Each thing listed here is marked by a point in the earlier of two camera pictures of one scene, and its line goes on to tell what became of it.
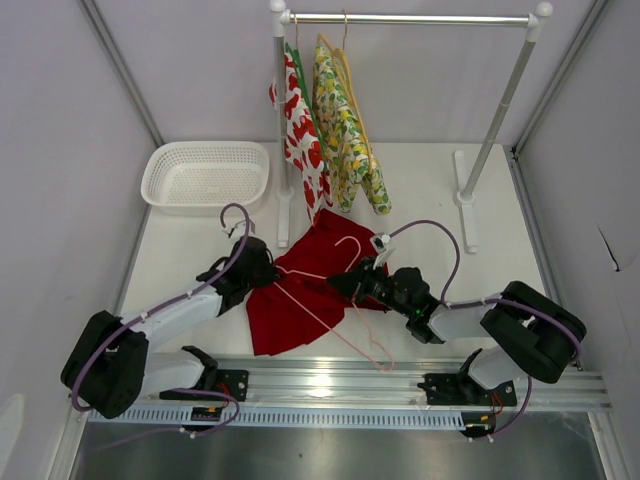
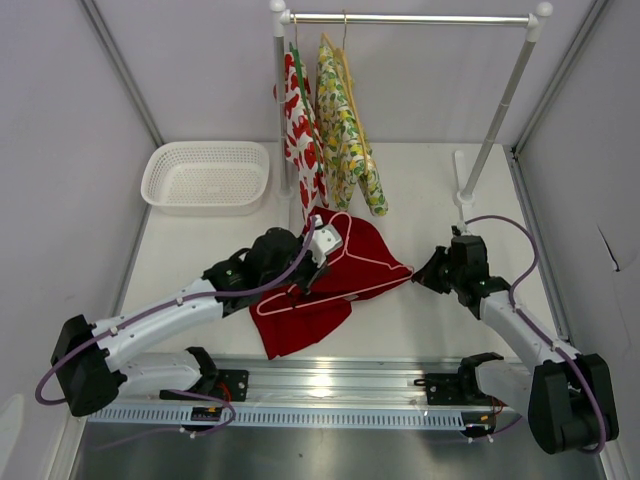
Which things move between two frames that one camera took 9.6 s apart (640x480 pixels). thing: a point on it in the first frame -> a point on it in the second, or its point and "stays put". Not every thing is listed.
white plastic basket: [199, 178] stays put
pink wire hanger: [355, 304] -> [331, 263]
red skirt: [302, 304] stays put
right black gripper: [355, 283] -> [426, 275]
